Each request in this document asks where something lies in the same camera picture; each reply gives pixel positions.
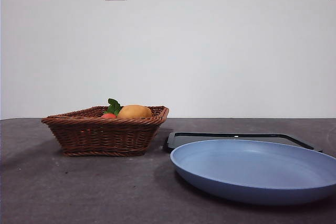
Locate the black rectangular tray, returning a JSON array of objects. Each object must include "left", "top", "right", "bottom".
[{"left": 163, "top": 131, "right": 324, "bottom": 154}]

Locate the red vegetable with green leaves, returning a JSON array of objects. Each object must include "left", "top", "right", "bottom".
[{"left": 101, "top": 98, "right": 123, "bottom": 119}]

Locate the blue round plate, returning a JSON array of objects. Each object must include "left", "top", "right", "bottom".
[{"left": 170, "top": 139, "right": 336, "bottom": 206}]

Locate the brown wicker basket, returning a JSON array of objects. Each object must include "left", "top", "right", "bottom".
[{"left": 41, "top": 105, "right": 170, "bottom": 157}]

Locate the yellow-brown potato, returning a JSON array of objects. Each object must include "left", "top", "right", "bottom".
[{"left": 117, "top": 104, "right": 153, "bottom": 120}]

